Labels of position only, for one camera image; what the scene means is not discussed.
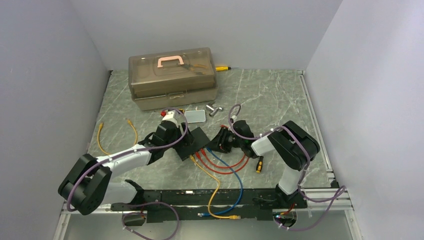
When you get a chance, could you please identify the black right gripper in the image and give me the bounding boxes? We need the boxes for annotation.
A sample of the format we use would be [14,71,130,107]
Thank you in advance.
[206,126,244,154]

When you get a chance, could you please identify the small white switch box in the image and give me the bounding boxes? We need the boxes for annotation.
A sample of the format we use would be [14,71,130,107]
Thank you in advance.
[184,109,206,124]

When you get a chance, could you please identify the black network switch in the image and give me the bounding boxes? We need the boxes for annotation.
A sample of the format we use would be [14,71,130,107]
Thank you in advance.
[173,127,211,161]

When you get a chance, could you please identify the yellow ethernet cable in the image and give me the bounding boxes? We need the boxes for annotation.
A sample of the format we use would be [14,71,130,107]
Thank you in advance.
[188,154,241,221]
[96,119,139,157]

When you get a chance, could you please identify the blue ethernet cable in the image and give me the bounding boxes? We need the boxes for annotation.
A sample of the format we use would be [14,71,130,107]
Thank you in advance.
[197,147,245,218]

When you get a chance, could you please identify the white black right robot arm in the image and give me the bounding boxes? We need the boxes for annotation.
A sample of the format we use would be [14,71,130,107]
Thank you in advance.
[207,120,320,208]

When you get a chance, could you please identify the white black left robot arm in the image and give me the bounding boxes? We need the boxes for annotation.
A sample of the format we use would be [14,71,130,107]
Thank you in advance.
[58,120,195,215]

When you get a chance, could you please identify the black yellow screwdriver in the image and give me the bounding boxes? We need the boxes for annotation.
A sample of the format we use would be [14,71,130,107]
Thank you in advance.
[153,108,185,114]

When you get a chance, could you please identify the chrome socket adapter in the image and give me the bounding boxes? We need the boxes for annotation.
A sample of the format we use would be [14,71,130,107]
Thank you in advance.
[206,104,223,117]

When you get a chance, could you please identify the black orange stubby screwdriver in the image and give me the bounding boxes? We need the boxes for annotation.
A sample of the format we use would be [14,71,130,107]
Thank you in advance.
[255,156,264,174]

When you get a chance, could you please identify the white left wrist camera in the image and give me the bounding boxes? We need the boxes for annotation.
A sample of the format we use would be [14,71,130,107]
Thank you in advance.
[160,110,178,125]

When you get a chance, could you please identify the short red ethernet cable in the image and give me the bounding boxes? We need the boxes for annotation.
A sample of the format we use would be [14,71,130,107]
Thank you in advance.
[200,149,248,170]

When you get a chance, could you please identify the brown translucent toolbox pink handle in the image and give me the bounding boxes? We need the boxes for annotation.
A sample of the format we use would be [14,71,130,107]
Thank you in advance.
[128,47,219,111]

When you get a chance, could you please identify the yellow handled screwdriver by wall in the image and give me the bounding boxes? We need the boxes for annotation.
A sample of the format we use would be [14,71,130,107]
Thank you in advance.
[215,66,232,72]

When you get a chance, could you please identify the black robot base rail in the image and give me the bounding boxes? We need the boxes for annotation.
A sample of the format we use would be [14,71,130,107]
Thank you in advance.
[111,188,308,223]

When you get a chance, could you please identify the yellow ethernet cable in switch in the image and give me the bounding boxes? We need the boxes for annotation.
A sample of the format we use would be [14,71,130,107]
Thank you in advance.
[188,154,241,221]

